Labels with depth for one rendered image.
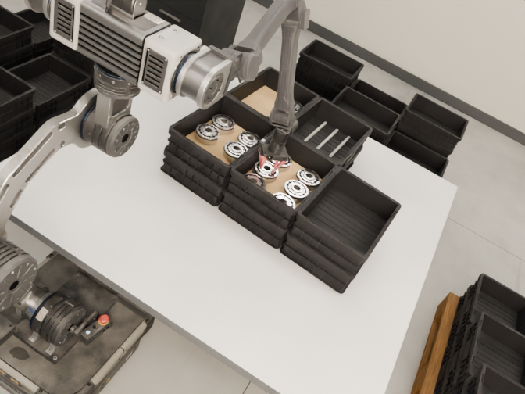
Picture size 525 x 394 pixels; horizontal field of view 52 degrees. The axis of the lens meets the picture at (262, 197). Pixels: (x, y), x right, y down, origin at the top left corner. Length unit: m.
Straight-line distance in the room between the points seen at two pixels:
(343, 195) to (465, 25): 3.14
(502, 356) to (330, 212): 1.14
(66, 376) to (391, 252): 1.38
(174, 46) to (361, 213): 1.16
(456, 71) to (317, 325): 3.71
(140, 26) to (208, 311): 0.94
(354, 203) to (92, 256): 1.06
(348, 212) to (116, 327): 1.05
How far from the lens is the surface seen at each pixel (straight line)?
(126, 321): 2.32
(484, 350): 2.77
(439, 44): 5.24
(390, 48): 5.34
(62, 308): 2.13
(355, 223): 2.17
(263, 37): 1.66
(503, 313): 3.19
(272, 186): 2.15
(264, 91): 2.69
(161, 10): 3.72
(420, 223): 2.59
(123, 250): 1.94
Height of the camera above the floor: 2.20
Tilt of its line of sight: 41 degrees down
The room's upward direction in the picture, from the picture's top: 23 degrees clockwise
